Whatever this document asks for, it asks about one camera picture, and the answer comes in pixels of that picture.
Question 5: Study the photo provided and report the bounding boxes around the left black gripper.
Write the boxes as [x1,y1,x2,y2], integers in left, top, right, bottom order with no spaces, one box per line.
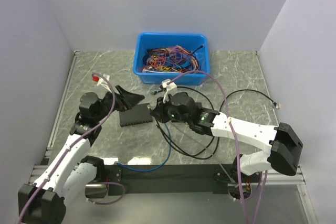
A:
[94,84,144,122]

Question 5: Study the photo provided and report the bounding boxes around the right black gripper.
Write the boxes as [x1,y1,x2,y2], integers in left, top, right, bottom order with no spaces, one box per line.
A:
[151,93,191,124]

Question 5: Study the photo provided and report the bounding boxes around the black network switch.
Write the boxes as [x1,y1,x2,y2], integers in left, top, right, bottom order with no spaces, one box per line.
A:
[119,103,153,127]

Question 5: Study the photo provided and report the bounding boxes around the black braided ethernet cable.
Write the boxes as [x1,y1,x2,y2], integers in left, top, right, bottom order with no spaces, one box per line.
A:
[154,119,220,159]

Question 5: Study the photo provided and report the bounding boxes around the blue ethernet cable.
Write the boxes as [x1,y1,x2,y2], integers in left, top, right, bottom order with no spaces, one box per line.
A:
[115,124,172,173]

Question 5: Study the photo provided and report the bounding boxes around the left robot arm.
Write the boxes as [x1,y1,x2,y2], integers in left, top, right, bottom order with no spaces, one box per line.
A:
[18,85,145,223]

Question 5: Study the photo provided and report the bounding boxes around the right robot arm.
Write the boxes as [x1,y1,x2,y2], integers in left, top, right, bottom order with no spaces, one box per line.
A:
[150,92,303,182]

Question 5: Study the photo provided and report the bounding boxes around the black base beam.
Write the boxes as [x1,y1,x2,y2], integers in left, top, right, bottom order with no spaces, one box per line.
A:
[86,163,262,200]

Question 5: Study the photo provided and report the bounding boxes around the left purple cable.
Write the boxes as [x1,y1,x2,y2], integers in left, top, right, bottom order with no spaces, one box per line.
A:
[17,73,126,224]

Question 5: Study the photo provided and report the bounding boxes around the long black ethernet cable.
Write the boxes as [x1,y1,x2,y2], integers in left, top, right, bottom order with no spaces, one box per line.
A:
[150,86,281,146]

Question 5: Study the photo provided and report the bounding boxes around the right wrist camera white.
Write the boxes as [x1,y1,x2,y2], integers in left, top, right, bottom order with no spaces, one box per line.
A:
[161,79,177,103]

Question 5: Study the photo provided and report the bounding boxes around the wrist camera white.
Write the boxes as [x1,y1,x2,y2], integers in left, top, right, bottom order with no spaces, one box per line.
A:
[92,76,110,91]
[161,79,177,103]

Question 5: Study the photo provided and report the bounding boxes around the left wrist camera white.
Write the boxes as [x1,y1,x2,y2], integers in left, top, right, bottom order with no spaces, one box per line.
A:
[92,76,110,91]

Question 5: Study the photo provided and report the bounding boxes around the tangled coloured wires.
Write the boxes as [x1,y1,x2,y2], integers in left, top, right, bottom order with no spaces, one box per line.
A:
[142,43,206,74]

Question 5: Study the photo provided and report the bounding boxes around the aluminium rail frame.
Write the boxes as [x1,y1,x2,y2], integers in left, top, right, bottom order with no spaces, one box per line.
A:
[15,50,316,224]

